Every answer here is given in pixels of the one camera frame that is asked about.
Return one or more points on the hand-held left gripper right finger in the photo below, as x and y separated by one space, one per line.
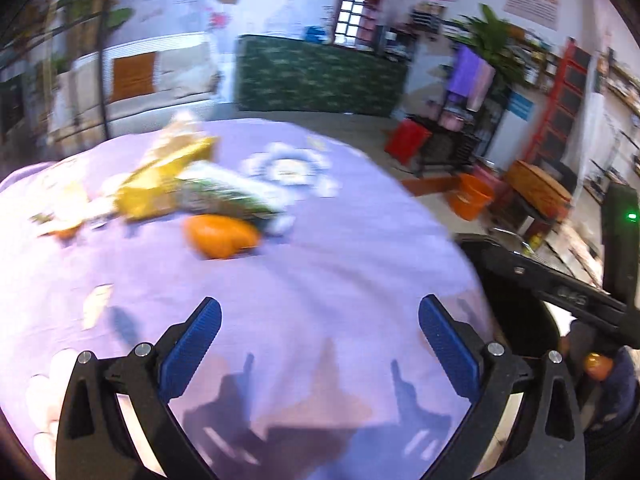
445 347

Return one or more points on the orange bucket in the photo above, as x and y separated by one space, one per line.
470 197

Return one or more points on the green and white packet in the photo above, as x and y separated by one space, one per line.
230 192

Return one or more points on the red telephone booth cabinet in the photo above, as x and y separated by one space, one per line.
357 5

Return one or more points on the green patterned counter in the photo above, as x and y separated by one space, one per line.
320 77

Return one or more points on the small wall shelf with bottles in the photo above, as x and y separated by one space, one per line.
429 19

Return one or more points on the person's right hand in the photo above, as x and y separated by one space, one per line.
598 366

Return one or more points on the blue wall sign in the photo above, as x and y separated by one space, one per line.
521 107

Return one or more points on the large wall poster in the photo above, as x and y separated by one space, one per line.
180 5

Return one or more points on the wooden stool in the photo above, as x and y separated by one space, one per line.
537 187

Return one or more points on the person's right forearm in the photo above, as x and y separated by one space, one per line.
625 390

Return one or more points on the potted green plant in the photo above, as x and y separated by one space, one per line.
492 40

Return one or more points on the pink towel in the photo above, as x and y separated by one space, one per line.
482 87

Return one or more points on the black metal rack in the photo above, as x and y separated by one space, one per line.
460 140

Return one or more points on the white sofa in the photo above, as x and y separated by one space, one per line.
180 80

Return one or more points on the blue object on counter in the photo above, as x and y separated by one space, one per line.
315 34

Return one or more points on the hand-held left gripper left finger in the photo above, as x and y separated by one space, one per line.
192 347

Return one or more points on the purple towel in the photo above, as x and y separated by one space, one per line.
464 70

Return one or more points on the red ladder shelf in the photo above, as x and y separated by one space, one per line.
560 105

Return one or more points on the orange cushion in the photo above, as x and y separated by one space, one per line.
133 77

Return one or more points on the yellow packet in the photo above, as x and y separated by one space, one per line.
160 180

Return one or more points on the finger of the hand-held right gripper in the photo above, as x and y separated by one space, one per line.
570 294

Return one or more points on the black box on counter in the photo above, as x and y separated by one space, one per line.
398 44

